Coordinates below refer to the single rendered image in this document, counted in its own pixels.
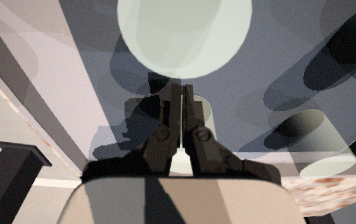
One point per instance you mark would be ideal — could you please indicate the clear glass jar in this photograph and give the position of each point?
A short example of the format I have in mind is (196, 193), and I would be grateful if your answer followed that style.
(184, 39)
(343, 48)
(181, 161)
(315, 146)

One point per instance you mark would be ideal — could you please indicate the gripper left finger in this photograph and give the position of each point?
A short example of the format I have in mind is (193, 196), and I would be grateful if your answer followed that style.
(153, 156)

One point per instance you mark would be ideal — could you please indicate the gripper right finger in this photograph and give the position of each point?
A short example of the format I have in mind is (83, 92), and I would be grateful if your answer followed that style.
(207, 156)

